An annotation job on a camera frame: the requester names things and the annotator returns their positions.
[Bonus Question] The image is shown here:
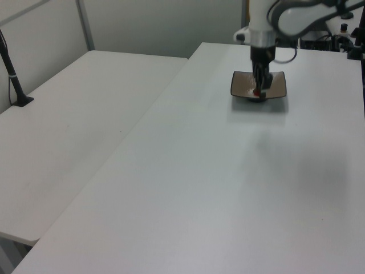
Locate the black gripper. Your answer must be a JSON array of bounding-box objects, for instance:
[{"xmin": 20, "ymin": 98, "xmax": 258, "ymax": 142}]
[{"xmin": 250, "ymin": 45, "xmax": 277, "ymax": 99}]

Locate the square brown ceramic plate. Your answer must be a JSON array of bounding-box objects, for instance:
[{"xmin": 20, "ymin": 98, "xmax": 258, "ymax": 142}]
[{"xmin": 230, "ymin": 70, "xmax": 287, "ymax": 104}]

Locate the black electronics box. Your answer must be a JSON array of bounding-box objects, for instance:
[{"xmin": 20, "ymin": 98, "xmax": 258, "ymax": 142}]
[{"xmin": 299, "ymin": 35, "xmax": 334, "ymax": 51}]

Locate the black clamp stand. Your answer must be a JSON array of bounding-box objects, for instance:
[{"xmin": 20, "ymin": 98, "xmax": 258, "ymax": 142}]
[{"xmin": 346, "ymin": 19, "xmax": 365, "ymax": 61}]

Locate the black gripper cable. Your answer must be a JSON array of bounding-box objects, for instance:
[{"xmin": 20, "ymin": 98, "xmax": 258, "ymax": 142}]
[{"xmin": 273, "ymin": 45, "xmax": 299, "ymax": 64}]

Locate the grey metal door post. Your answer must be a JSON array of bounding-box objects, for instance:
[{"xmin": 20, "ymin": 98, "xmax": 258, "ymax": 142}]
[{"xmin": 240, "ymin": 0, "xmax": 248, "ymax": 45}]

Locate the grey partition frame post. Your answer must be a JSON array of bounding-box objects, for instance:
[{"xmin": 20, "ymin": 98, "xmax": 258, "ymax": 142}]
[{"xmin": 76, "ymin": 0, "xmax": 96, "ymax": 53}]

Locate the black camera stand pole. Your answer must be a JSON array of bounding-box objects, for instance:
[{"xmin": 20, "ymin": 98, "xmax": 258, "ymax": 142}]
[{"xmin": 0, "ymin": 28, "xmax": 35, "ymax": 108}]

